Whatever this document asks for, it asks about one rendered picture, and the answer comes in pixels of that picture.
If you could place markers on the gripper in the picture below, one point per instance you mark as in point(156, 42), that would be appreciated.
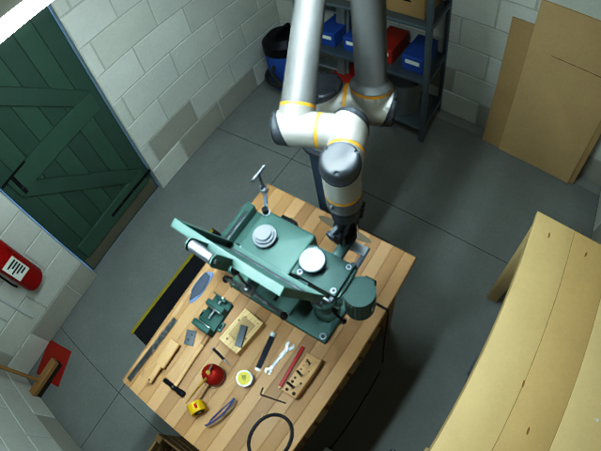
point(344, 228)

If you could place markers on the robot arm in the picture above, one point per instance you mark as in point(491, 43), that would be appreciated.
point(300, 56)

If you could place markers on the grey metal motor plate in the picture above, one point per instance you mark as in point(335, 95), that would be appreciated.
point(359, 249)

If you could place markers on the green bench drill body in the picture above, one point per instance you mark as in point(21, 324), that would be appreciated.
point(282, 263)

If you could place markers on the dark green drill motor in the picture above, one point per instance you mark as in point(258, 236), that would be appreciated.
point(362, 298)

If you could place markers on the grey chuck key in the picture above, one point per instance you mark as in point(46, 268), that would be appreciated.
point(264, 190)

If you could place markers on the green belt guard lid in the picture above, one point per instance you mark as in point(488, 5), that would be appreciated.
point(202, 237)

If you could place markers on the wooden board with grey plate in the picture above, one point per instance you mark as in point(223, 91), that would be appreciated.
point(241, 331)

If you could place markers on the silver open-end wrench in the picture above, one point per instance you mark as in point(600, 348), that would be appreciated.
point(279, 358)

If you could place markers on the wooden drill bit block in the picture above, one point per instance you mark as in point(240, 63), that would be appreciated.
point(303, 378)

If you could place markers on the green drill vise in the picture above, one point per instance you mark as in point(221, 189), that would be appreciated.
point(212, 315)

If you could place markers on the black hex key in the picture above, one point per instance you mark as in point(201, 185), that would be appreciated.
point(272, 396)

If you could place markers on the small grey metal plate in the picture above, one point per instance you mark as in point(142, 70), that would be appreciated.
point(190, 337)

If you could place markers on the black rubber belt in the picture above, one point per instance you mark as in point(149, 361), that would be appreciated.
point(252, 432)

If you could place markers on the white round pulley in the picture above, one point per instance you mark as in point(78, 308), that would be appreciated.
point(312, 259)

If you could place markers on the grey stepped pulley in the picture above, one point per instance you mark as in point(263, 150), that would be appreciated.
point(265, 236)

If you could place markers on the grey drum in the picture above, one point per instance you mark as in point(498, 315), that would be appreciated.
point(328, 87)

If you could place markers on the black flat bar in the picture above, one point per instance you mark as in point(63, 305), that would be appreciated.
point(266, 351)

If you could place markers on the red pencil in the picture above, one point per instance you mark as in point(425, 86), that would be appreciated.
point(293, 366)

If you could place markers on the grey blue face shield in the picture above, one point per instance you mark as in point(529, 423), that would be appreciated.
point(202, 285)

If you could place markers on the grey metal shelf unit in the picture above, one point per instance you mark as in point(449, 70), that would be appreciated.
point(429, 84)

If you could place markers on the black centre punch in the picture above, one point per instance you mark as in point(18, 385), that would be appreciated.
point(221, 356)

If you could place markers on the blue storage bin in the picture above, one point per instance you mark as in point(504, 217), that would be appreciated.
point(418, 54)
point(348, 40)
point(332, 30)

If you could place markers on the blue shop vacuum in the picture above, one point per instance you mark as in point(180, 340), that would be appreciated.
point(277, 51)

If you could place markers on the red storage bin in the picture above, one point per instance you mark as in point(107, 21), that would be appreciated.
point(396, 42)

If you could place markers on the red oil can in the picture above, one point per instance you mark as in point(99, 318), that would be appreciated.
point(212, 373)

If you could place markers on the long wooden strip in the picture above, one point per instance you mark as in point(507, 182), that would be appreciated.
point(191, 361)

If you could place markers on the blue safety glasses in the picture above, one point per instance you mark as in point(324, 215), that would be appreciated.
point(220, 412)

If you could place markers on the tan plywood sheet stack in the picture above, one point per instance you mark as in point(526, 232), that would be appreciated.
point(540, 338)

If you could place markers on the light wooden block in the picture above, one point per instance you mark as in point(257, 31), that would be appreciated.
point(163, 362)

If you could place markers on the steel ruler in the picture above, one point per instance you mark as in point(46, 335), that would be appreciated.
point(152, 350)

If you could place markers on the brown cardboard box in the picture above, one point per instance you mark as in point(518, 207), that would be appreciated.
point(406, 7)

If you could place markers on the yellow tape measure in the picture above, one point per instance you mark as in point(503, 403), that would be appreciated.
point(197, 407)

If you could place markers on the green wooden door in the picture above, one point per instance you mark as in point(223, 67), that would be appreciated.
point(61, 127)

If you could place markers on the red dustpan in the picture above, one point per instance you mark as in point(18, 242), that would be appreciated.
point(58, 352)

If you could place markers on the red fire extinguisher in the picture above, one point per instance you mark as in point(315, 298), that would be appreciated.
point(21, 268)

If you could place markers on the wooden broom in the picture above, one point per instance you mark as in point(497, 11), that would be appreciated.
point(44, 376)

